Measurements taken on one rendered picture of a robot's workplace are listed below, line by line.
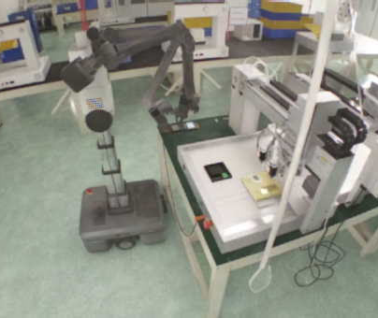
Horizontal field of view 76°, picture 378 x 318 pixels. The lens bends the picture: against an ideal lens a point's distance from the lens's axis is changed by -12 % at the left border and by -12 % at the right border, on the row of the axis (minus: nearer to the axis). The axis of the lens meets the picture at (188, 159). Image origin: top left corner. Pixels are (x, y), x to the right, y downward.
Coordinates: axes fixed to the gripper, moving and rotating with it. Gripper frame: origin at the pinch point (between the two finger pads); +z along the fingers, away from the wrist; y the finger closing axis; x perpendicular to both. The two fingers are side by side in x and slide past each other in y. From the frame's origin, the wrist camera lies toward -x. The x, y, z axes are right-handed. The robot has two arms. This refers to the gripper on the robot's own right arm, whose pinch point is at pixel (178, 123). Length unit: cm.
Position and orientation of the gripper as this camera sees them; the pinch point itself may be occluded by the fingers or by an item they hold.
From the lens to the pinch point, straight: 177.4
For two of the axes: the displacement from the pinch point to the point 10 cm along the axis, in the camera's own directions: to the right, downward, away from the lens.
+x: -9.2, -0.3, -3.8
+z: -2.5, 8.0, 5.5
